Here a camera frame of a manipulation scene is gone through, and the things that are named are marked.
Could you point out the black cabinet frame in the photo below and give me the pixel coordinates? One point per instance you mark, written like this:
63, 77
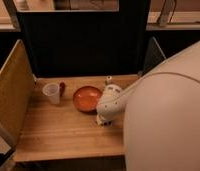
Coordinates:
85, 43

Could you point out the small white bottle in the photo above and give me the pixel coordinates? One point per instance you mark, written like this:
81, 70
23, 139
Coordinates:
108, 80

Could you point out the right dark board panel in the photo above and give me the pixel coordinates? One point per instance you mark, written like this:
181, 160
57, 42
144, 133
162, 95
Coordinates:
154, 55

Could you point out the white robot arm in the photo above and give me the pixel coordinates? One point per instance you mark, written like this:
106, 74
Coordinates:
161, 130

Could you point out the orange bowl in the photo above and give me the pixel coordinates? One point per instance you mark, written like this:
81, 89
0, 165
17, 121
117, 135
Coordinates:
85, 99

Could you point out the clear plastic cup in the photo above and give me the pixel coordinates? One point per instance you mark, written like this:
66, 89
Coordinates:
52, 92

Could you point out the dark red bottle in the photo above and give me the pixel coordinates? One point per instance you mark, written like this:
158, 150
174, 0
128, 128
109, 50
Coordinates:
62, 88

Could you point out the left cork board panel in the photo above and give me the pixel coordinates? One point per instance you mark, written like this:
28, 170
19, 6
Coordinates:
16, 86

